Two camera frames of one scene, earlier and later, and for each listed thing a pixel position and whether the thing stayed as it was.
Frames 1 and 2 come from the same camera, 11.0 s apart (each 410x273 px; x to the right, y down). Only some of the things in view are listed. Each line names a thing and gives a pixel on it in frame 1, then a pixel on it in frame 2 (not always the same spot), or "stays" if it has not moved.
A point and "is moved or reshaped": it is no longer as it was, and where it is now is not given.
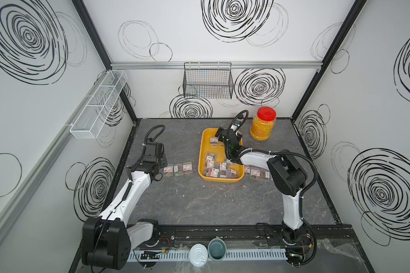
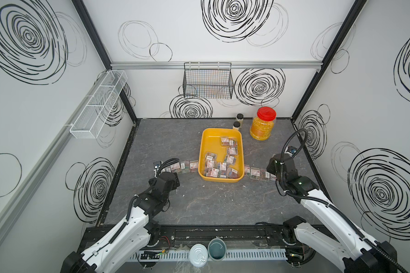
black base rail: (182, 236) stays
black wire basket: (210, 81) stays
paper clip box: (264, 174) stays
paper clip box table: (187, 167) is moved or reshaped
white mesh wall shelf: (93, 116) stays
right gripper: (220, 131) -> (270, 165)
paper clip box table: (254, 173) stays
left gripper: (163, 158) -> (176, 182)
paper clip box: (247, 170) stays
